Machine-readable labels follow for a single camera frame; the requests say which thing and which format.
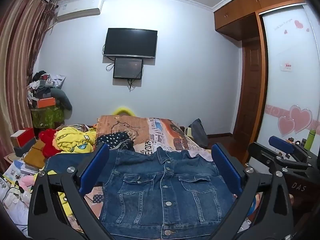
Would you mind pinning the black wall television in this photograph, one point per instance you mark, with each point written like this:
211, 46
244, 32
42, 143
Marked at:
130, 42

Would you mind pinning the red white box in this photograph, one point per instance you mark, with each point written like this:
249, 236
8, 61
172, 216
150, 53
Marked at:
23, 136

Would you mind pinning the small black wall monitor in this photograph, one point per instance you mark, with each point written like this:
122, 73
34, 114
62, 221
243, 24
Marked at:
128, 68

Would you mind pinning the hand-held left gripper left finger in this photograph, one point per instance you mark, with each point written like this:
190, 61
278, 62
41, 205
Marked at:
93, 170

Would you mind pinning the navy dotted cloth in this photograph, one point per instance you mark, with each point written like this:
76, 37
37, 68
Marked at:
112, 140

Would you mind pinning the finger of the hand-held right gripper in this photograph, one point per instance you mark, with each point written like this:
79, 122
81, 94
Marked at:
281, 144
262, 155

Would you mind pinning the printed papers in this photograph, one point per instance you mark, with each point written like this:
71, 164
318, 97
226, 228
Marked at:
15, 170

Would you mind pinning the green patterned cloth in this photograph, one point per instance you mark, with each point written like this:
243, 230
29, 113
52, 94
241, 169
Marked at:
47, 116

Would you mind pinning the yellow plastic object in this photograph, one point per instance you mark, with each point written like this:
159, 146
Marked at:
123, 110

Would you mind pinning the wooden overhead cabinet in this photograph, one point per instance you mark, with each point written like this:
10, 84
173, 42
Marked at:
250, 2

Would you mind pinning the blue denim jacket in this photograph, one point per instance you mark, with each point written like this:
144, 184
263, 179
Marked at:
160, 192

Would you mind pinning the yellow cartoon garment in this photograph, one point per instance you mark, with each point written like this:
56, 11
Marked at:
72, 140

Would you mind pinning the grey bag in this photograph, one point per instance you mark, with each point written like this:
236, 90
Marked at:
198, 131

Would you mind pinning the white heart-patterned wardrobe door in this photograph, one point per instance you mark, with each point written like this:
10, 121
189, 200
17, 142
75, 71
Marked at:
287, 100

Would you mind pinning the striped brown curtain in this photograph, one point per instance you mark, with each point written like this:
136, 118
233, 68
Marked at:
20, 55

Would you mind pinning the orange box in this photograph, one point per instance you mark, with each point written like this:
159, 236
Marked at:
46, 102

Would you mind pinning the pink plush toy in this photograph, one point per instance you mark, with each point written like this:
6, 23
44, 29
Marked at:
26, 181

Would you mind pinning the white red sticker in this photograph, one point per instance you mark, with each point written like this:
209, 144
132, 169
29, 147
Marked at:
287, 66

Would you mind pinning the grey box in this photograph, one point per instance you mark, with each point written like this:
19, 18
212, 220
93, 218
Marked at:
25, 150

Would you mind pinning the green bottle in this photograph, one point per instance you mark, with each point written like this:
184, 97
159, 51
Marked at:
310, 138

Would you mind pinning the white air conditioner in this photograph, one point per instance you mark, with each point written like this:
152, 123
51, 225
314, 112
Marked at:
80, 8

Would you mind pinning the grey pillow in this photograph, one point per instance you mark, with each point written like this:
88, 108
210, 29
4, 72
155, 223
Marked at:
63, 100

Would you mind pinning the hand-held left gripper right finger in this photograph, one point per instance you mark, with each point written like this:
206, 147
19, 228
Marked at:
225, 167

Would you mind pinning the pile of mixed clutter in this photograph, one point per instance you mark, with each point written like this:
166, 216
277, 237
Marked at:
41, 85

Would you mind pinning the red garment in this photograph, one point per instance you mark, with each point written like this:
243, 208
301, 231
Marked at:
47, 142

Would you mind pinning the brown cloth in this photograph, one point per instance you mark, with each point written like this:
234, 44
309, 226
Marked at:
35, 157

